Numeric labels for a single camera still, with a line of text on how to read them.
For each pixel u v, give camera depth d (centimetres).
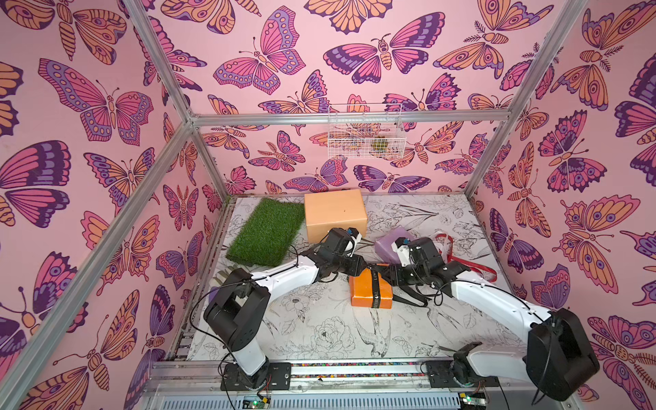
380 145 94
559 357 41
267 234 103
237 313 46
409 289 87
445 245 101
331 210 98
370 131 95
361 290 83
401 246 77
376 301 81
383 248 94
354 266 77
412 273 73
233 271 49
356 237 81
